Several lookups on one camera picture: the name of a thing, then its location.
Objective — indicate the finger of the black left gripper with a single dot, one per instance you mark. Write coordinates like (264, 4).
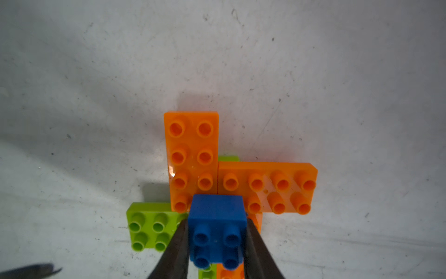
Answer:
(38, 271)

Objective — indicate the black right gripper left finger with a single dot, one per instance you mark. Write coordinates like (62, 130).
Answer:
(174, 262)

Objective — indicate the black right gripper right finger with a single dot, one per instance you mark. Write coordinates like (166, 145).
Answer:
(258, 262)

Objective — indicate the orange lego plate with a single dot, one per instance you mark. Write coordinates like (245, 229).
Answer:
(239, 273)
(269, 187)
(192, 156)

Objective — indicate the blue lego brick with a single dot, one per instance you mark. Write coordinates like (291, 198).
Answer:
(217, 230)

